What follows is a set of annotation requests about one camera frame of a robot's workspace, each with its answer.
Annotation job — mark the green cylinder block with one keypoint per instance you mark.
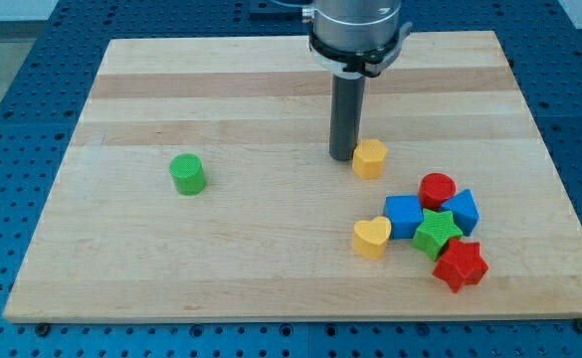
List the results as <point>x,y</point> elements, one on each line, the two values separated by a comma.
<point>187,173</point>

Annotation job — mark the yellow heart block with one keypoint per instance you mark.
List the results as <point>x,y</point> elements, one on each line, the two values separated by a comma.
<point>370,237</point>

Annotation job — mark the green star block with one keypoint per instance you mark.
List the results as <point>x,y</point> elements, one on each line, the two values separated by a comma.
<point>432,235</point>

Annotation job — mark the wooden board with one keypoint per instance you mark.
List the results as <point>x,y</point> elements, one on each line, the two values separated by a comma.
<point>269,238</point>

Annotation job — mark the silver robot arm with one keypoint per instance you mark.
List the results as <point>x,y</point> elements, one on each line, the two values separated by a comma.
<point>357,39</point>

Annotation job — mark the red star block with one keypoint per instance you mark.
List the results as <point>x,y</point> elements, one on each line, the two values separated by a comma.
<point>460,264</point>

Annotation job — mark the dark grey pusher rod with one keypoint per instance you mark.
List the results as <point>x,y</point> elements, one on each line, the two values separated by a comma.
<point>346,107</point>

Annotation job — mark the yellow pentagon block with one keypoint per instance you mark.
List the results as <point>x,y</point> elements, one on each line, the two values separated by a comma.
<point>369,159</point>

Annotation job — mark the red cylinder block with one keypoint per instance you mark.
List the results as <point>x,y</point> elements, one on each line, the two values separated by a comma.
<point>435,189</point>

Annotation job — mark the blue triangular block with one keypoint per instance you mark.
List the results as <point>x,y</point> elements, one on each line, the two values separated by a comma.
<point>465,211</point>

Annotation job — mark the blue cube block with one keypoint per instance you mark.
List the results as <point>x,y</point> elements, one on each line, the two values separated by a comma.
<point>405,215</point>

